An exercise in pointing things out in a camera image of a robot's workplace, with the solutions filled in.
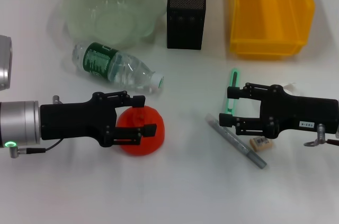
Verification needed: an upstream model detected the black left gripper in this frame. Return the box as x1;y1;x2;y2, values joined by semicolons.
39;90;157;148

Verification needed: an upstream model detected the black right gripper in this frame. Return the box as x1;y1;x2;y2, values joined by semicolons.
218;82;339;140

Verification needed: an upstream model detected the green utility knife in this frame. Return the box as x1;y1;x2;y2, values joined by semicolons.
221;68;240;119

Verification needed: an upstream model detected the red orange fruit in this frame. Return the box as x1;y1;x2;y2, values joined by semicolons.
116;105;166;157

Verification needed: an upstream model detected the grey marker pen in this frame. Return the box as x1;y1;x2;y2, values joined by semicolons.
206;113;267;169

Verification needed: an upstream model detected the beige eraser with barcode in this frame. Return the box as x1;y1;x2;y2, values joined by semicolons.
249;136;275;153

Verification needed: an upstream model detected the white paper ball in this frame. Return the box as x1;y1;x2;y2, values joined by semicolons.
282;82;305;96

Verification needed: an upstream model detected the clear bottle green label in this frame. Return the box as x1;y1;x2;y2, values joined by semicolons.
72;41;165;96

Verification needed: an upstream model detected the translucent wavy fruit plate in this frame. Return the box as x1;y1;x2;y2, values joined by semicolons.
63;0;165;50

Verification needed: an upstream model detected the black mesh pen holder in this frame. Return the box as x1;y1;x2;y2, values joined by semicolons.
166;0;207;50

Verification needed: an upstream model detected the yellow plastic bin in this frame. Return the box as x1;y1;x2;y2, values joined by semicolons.
228;0;316;59

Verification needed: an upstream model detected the right gripper cable with plugs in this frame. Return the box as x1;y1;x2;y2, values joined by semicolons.
303;123;339;148

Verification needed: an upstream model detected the gripper cable with plugs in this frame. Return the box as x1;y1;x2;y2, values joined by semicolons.
303;123;339;148
9;95;64;159

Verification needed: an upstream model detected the left gripper cable with plugs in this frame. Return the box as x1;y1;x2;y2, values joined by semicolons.
9;95;64;159

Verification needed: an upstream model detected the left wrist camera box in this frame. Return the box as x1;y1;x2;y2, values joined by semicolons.
0;35;13;91

